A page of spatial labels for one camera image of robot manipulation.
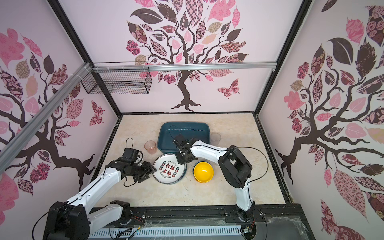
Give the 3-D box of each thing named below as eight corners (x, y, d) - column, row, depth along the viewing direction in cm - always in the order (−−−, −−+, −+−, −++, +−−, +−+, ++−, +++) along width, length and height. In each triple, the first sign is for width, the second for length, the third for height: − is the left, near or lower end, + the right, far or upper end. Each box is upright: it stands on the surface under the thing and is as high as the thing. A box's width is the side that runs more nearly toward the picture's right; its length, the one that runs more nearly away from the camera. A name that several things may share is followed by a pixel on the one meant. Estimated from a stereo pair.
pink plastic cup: (145, 154, 98) (142, 149, 92) (148, 145, 102) (145, 140, 97) (156, 154, 98) (154, 149, 92) (158, 145, 102) (156, 140, 97)
